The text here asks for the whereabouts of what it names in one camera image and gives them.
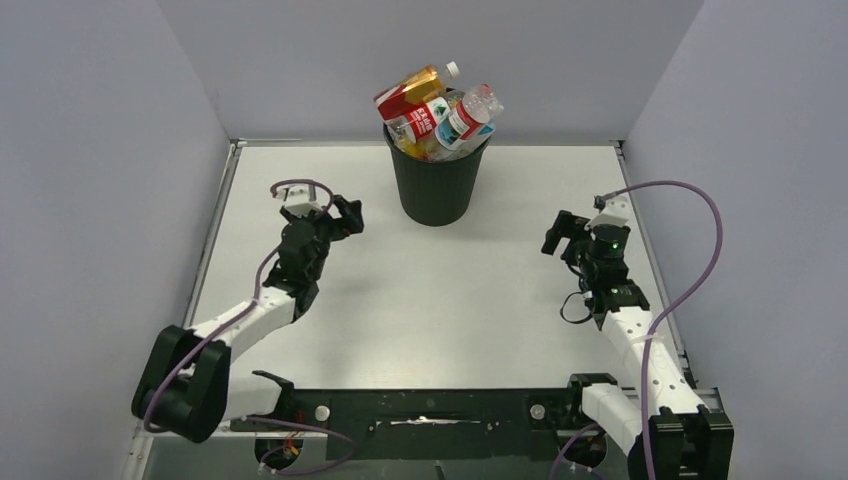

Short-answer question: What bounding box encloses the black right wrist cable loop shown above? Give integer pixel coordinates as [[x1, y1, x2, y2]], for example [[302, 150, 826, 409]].
[[559, 291, 596, 326]]

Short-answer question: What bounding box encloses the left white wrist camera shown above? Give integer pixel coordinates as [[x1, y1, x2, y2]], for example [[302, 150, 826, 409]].
[[271, 183, 322, 218]]

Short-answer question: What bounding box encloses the yellow honey pomelo drink bottle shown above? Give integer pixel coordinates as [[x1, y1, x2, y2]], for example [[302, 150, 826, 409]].
[[395, 138, 427, 160]]

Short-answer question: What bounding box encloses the clear bottle red blue label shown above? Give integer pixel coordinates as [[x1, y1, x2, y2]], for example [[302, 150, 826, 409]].
[[434, 83, 504, 152]]

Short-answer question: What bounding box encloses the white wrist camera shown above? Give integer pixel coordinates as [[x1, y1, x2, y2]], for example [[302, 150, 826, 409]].
[[271, 183, 322, 218], [585, 194, 633, 231]]

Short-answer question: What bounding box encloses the black plastic waste bin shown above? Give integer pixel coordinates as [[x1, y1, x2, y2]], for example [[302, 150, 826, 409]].
[[382, 126, 490, 227]]

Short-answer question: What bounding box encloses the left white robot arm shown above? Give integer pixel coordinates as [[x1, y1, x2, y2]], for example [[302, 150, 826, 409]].
[[131, 194, 365, 443]]

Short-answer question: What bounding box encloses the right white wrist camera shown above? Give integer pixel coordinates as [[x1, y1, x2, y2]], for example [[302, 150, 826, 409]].
[[585, 194, 633, 231]]

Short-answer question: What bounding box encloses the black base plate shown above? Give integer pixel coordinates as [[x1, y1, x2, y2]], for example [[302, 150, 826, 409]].
[[230, 388, 617, 466]]

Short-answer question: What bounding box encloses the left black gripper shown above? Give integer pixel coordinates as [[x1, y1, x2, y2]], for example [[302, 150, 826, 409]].
[[282, 196, 361, 281]]

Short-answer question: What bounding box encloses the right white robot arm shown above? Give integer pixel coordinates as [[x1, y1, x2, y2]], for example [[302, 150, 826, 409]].
[[541, 210, 735, 479]]

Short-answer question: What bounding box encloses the gold red tea bottle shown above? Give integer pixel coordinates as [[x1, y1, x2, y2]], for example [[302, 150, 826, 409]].
[[373, 61, 460, 120]]

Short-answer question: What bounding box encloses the clear bottle blue white label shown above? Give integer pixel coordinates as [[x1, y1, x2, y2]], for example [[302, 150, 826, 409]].
[[422, 120, 496, 162]]

